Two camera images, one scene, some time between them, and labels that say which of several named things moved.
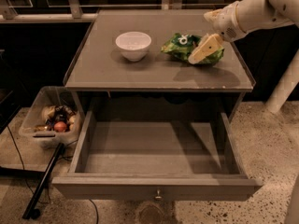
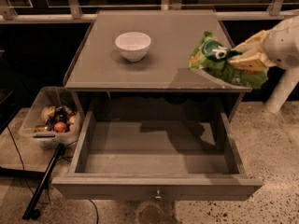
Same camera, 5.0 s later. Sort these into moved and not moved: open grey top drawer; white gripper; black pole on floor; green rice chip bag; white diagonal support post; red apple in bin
Moved: green rice chip bag; white gripper
Not moved: black pole on floor; open grey top drawer; white diagonal support post; red apple in bin
